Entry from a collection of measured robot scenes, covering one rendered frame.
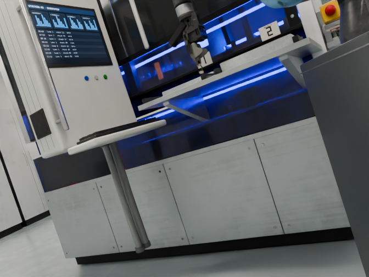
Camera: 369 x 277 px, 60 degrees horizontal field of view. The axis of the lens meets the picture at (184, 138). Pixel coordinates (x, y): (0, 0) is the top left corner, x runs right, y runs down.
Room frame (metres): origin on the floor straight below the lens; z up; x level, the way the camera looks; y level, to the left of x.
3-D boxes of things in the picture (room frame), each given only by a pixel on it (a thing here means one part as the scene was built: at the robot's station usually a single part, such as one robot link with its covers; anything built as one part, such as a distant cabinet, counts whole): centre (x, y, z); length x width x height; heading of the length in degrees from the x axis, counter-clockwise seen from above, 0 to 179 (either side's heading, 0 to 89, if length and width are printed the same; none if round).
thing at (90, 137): (1.47, 0.26, 0.82); 0.40 x 0.14 x 0.02; 143
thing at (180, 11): (1.41, -0.18, 1.20); 0.08 x 0.08 x 0.05
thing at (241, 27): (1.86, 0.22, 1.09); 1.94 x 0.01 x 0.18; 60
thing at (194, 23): (1.40, -0.18, 1.12); 0.09 x 0.08 x 0.12; 60
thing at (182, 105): (1.50, -0.06, 0.80); 0.34 x 0.03 x 0.13; 150
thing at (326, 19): (1.34, -0.74, 1.00); 0.08 x 0.07 x 0.07; 150
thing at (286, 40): (1.26, -0.40, 0.90); 0.34 x 0.26 x 0.04; 150
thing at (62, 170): (1.87, 0.24, 0.73); 1.98 x 0.01 x 0.25; 60
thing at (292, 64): (1.25, -0.49, 0.80); 0.34 x 0.03 x 0.13; 150
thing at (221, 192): (2.29, -0.03, 0.44); 2.06 x 1.00 x 0.88; 60
